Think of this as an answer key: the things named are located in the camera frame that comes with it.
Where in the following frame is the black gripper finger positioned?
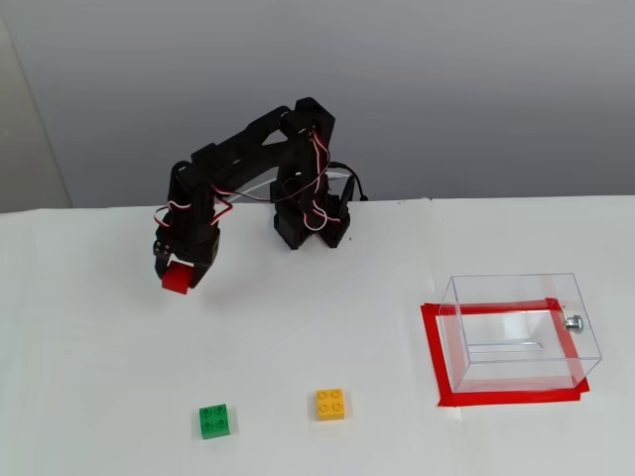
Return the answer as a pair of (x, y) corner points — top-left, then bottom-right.
(187, 256), (220, 293)
(152, 239), (174, 288)

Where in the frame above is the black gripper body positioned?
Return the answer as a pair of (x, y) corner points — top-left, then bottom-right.
(166, 220), (222, 267)

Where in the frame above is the red lego brick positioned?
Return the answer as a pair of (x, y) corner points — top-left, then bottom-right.
(161, 261), (194, 297)

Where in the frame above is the green lego brick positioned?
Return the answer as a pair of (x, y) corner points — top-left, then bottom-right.
(198, 403), (232, 440)

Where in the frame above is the yellow lego brick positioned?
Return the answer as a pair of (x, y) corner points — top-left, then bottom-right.
(316, 388), (348, 423)

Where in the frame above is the transparent plastic box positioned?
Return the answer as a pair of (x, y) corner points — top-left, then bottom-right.
(437, 272), (603, 395)

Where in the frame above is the red white servo wire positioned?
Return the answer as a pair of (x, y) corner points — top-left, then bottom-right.
(153, 185), (235, 230)
(305, 126), (332, 199)

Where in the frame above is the white cable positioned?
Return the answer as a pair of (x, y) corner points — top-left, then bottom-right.
(227, 171), (349, 204)

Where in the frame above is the black cable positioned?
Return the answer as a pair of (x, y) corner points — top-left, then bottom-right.
(329, 163), (371, 204)

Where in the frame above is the red tape frame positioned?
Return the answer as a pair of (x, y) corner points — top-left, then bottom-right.
(420, 297), (590, 410)

